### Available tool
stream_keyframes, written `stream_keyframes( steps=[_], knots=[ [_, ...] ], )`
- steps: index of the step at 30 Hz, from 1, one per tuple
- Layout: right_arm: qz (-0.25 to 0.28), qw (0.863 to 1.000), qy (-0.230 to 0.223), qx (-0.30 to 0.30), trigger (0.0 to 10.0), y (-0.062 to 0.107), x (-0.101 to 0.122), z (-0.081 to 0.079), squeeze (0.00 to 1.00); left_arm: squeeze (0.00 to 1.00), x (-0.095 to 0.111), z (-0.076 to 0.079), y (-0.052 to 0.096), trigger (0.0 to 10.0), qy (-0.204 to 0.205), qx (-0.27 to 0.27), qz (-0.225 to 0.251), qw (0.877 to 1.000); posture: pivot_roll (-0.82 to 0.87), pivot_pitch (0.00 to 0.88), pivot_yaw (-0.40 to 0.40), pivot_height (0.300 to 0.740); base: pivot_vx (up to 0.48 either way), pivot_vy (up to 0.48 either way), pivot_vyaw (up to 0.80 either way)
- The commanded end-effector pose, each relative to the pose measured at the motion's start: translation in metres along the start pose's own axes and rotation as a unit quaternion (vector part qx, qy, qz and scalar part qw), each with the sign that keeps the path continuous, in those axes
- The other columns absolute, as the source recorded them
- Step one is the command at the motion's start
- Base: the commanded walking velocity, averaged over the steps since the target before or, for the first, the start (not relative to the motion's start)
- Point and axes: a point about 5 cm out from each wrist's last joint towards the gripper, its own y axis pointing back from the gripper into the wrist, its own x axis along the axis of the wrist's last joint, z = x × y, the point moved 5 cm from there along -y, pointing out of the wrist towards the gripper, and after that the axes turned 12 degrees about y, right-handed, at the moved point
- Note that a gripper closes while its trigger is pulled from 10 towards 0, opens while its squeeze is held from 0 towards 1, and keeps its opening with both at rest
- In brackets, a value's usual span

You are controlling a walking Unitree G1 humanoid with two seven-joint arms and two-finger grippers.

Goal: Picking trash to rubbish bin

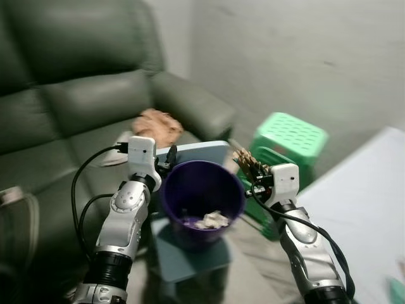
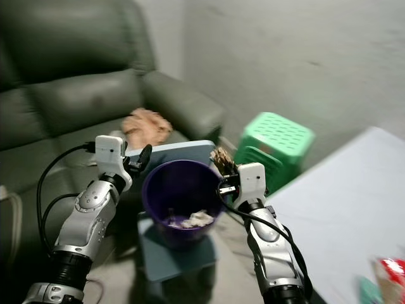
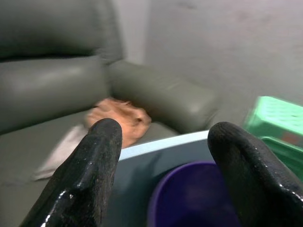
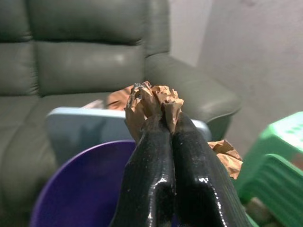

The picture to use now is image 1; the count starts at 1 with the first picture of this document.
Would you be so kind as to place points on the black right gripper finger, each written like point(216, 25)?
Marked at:
point(248, 172)
point(258, 166)

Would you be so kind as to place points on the brown trash piece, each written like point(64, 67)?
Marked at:
point(240, 154)

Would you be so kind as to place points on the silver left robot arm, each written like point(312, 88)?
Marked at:
point(123, 221)

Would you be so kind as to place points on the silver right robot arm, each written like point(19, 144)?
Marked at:
point(304, 253)

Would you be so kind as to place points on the purple plastic rubbish bin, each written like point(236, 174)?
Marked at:
point(190, 190)

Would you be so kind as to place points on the crumpled white paper trash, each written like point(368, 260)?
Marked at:
point(212, 220)

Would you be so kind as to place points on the green plastic stool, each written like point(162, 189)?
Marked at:
point(291, 136)

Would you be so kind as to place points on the blue plastic stool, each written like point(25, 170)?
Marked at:
point(190, 263)

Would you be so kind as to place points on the dark green leather sofa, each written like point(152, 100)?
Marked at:
point(82, 101)

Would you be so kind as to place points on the teal packet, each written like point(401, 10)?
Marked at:
point(397, 292)

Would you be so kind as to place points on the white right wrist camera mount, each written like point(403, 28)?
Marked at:
point(285, 180)

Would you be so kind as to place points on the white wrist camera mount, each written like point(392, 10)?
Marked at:
point(285, 180)
point(142, 155)

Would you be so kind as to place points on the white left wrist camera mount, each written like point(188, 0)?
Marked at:
point(142, 155)

